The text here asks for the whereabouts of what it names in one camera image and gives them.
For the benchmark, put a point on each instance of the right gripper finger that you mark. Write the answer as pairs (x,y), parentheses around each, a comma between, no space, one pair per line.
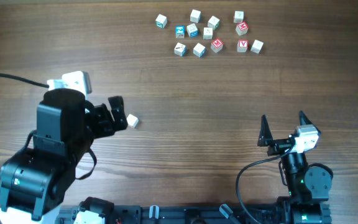
(306,126)
(265,136)

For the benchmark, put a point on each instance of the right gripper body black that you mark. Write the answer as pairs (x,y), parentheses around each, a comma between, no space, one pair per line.
(278,147)

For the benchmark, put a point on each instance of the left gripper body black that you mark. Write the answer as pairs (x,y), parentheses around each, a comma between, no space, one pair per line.
(99,124)

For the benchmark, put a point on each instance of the wooden block tower base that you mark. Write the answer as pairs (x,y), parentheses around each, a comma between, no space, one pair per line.
(132,120)

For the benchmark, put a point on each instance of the red M wooden block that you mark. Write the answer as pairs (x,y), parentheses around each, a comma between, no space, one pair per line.
(217,45)

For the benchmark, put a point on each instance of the letter A wooden block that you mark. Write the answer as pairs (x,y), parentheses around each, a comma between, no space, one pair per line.
(207,33)

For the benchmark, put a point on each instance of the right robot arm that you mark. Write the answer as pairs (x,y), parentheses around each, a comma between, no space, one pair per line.
(308,184)

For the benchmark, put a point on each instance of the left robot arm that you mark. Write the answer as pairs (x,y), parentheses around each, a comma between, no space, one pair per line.
(34,180)

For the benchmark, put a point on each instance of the slash wooden block blue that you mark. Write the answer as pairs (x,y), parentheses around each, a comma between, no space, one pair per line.
(180,49)

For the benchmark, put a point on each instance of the plain wooden block right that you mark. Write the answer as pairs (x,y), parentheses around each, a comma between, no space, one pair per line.
(257,46)

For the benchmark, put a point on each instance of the plain wooden block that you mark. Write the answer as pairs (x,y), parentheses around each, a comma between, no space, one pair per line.
(195,16)
(257,46)

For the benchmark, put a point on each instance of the green edged wooden block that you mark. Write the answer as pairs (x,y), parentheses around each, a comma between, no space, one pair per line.
(161,21)

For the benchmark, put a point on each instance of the red A wooden block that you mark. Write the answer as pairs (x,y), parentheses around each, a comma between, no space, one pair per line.
(242,46)

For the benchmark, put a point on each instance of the blue number two block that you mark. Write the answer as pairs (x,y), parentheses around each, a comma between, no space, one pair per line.
(179,32)

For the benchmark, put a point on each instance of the wooden block blue side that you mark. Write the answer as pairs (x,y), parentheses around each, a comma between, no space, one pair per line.
(199,50)

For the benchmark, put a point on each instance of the snail wooden block blue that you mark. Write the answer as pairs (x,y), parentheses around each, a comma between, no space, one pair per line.
(192,30)

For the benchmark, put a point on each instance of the red M tilted block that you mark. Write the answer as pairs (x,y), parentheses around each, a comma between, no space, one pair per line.
(242,28)

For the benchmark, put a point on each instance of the plain top wooden block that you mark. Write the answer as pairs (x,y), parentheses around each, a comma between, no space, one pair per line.
(195,16)

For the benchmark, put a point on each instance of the wooden block top right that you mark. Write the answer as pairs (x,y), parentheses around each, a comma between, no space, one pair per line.
(238,17)

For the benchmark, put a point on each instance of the number one wooden block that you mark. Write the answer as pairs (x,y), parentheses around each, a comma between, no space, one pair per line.
(213,22)

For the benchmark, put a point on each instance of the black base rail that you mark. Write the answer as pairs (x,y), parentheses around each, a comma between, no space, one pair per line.
(265,213)

